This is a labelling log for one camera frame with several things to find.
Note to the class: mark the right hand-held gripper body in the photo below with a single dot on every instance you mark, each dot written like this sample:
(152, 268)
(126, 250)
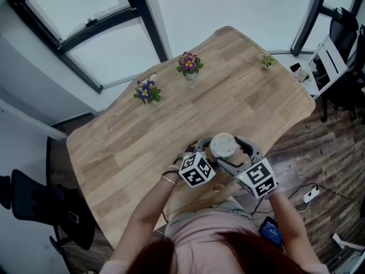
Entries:
(256, 178)

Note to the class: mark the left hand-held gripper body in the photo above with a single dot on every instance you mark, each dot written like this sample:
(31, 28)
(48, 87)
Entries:
(196, 171)

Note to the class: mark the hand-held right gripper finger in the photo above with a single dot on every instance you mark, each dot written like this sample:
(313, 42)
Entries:
(253, 151)
(233, 168)

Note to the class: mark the lidded jar with dark contents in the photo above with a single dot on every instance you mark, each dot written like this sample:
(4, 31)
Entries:
(211, 156)

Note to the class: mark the white plastic cup lid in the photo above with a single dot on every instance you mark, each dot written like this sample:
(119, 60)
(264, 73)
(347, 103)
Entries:
(224, 145)

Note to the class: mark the person's right forearm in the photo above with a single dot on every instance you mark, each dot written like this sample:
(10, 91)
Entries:
(291, 227)

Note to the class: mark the person's left forearm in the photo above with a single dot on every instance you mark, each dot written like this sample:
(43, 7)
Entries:
(139, 227)

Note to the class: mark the person's right hand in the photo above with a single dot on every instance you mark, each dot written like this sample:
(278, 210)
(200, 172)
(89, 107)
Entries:
(275, 192)

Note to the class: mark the person's left hand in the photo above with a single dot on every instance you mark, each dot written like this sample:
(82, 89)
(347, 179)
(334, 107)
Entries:
(173, 171)

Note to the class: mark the person's tan shoe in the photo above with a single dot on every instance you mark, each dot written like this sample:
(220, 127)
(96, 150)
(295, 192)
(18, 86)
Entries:
(218, 187)

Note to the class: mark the black device with blue screen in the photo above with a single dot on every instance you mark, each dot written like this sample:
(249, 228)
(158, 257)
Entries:
(272, 233)

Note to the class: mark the white power strip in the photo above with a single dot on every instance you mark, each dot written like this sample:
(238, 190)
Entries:
(310, 195)

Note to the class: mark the person's pink shirt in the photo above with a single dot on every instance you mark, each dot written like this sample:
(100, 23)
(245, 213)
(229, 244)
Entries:
(199, 230)

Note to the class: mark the purple flower potted plant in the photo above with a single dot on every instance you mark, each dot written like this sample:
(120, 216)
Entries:
(146, 93)

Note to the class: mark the pink flower potted plant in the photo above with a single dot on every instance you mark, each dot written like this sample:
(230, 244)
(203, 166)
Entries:
(188, 64)

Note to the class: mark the small green potted plant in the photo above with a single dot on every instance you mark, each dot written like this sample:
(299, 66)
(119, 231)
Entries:
(267, 61)

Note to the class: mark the black smartphone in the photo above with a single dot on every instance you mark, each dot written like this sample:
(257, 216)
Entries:
(296, 67)

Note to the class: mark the white wooden chair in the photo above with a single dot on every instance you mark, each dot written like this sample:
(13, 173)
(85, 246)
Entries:
(330, 56)

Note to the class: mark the white-edged smartphone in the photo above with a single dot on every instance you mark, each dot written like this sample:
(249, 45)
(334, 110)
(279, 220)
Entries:
(73, 217)

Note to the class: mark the black mesh office chair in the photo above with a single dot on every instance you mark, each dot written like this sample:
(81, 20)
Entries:
(342, 33)
(40, 204)
(361, 64)

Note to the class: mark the black framed casement window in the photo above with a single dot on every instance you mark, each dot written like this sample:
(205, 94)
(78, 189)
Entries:
(77, 10)

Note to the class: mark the white angled bracket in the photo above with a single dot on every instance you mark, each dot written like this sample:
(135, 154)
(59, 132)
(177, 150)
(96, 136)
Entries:
(343, 241)

